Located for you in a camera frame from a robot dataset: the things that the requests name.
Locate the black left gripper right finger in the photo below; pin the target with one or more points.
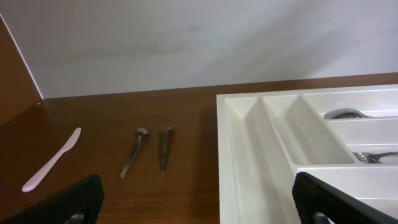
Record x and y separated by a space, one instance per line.
318 202

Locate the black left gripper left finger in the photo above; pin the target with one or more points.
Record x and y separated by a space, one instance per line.
79 203

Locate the metal spoon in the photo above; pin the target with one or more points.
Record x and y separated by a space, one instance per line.
344 113

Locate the pink plastic knife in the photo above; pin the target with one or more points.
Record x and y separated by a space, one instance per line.
36 179

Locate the white cutlery tray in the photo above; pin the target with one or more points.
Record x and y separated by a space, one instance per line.
265 139

